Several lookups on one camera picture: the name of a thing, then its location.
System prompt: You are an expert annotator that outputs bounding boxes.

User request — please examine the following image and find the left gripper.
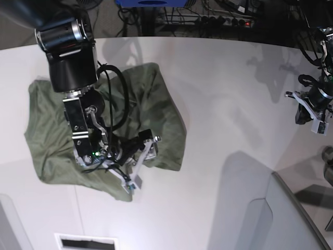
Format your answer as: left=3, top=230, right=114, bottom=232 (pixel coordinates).
left=295, top=74, right=332, bottom=125

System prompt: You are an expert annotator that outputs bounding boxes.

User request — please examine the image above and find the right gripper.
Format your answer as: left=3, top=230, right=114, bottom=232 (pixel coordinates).
left=111, top=129, right=158, bottom=166

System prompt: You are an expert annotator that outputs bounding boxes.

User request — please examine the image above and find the green t-shirt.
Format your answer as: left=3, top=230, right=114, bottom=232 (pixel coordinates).
left=24, top=63, right=186, bottom=202

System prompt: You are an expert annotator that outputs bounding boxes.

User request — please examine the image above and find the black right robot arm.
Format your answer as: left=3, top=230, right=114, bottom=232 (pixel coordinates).
left=1, top=1, right=159, bottom=166

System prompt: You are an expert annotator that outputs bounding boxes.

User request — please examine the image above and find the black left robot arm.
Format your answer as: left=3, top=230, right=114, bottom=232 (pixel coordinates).
left=292, top=1, right=332, bottom=133

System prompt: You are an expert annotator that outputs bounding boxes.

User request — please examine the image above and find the metal cylinder fixture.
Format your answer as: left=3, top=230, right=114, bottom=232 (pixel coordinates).
left=322, top=146, right=333, bottom=186

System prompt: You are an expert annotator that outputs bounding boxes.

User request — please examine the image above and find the black power strip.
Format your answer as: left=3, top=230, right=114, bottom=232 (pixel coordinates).
left=199, top=16, right=255, bottom=28

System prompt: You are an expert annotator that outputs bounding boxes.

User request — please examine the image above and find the blue box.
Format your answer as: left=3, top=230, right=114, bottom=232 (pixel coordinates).
left=116, top=0, right=187, bottom=7

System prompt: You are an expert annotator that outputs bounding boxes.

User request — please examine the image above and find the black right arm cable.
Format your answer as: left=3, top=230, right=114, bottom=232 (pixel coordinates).
left=82, top=62, right=131, bottom=174

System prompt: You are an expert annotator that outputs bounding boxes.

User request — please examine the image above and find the grey metal rail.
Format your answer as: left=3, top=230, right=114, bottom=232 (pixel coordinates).
left=266, top=172, right=330, bottom=249

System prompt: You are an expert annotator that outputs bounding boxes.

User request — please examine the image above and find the black table leg post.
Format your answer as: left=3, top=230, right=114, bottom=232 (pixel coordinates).
left=140, top=7, right=156, bottom=36

